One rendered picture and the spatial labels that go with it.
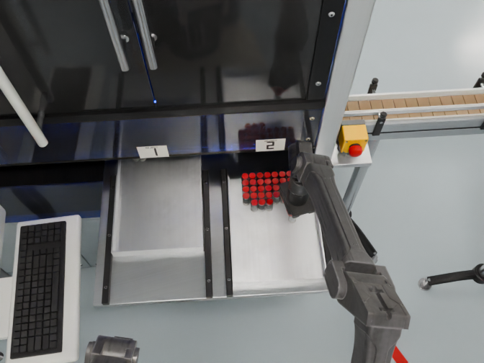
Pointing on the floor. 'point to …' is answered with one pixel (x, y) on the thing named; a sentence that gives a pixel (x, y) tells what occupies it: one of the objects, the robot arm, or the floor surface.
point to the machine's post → (343, 71)
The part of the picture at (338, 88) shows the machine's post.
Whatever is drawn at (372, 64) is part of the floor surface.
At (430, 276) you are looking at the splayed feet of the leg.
